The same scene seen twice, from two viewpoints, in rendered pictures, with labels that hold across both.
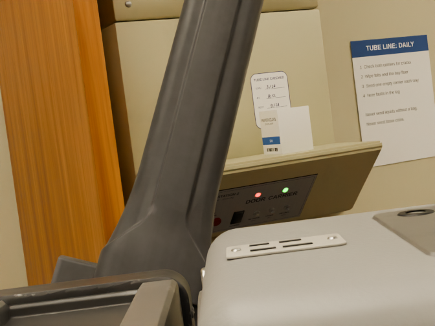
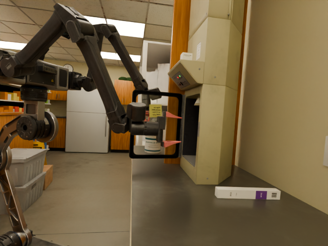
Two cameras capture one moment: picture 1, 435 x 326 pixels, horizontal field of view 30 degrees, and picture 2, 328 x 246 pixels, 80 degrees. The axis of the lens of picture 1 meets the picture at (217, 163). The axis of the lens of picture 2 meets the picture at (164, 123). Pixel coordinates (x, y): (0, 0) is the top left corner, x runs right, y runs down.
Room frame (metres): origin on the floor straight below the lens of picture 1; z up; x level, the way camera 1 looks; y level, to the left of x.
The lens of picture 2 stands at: (1.30, -1.10, 1.27)
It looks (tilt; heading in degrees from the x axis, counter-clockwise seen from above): 3 degrees down; 106
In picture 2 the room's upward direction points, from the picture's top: 4 degrees clockwise
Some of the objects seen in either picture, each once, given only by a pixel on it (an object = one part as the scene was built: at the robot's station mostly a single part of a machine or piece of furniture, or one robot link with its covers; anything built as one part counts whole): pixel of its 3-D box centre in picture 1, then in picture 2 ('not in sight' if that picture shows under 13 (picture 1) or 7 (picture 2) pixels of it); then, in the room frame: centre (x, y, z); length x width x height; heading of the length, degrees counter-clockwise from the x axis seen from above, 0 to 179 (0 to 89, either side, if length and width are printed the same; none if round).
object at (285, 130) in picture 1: (285, 130); (186, 60); (1.11, -0.10, 1.54); 0.05 x 0.05 x 0.06; 25
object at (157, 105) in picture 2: not in sight; (156, 125); (0.93, 0.01, 1.19); 0.30 x 0.01 x 0.40; 32
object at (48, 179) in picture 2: not in sight; (38, 176); (-1.38, 1.28, 0.14); 0.41 x 0.32 x 0.28; 121
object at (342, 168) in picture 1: (265, 193); (182, 77); (1.09, -0.06, 1.46); 0.32 x 0.12 x 0.10; 115
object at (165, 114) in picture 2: not in sight; (170, 120); (1.11, -0.32, 1.24); 0.09 x 0.07 x 0.07; 25
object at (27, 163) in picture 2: not in sight; (19, 165); (-1.08, 0.75, 0.49); 0.60 x 0.42 x 0.33; 115
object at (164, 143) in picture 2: not in sight; (170, 137); (1.11, -0.32, 1.17); 0.09 x 0.07 x 0.07; 25
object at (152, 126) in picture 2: not in sight; (153, 128); (1.04, -0.35, 1.20); 0.07 x 0.07 x 0.10; 25
